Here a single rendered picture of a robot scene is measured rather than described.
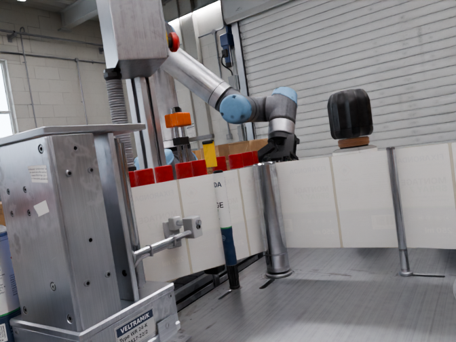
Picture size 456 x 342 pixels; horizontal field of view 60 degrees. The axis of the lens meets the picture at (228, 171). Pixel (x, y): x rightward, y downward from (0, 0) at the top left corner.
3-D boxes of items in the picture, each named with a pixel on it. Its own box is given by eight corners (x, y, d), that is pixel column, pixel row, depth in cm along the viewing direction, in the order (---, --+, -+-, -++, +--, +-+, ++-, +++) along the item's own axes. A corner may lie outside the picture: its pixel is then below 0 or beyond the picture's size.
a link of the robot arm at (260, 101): (224, 96, 113) (262, 94, 109) (235, 97, 123) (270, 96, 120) (224, 123, 114) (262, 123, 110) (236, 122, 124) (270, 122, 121)
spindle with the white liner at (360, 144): (385, 246, 73) (364, 83, 71) (336, 245, 78) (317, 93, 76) (393, 233, 80) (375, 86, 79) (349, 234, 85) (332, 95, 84)
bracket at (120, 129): (45, 134, 37) (43, 123, 37) (-14, 148, 43) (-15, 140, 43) (147, 129, 49) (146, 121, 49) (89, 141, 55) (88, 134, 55)
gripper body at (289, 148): (287, 170, 102) (291, 129, 106) (258, 174, 106) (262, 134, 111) (299, 181, 107) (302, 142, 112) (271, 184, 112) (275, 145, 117)
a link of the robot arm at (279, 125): (264, 120, 113) (277, 134, 119) (262, 134, 111) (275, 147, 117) (288, 116, 109) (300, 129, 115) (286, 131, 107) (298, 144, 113)
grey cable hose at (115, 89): (127, 176, 76) (110, 66, 75) (115, 177, 78) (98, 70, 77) (141, 173, 79) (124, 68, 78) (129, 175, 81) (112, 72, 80)
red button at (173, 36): (164, 29, 77) (179, 29, 78) (160, 36, 80) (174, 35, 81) (167, 49, 77) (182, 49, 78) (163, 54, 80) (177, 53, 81)
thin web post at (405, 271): (412, 277, 56) (395, 146, 55) (397, 276, 58) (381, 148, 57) (414, 272, 58) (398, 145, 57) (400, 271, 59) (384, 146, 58)
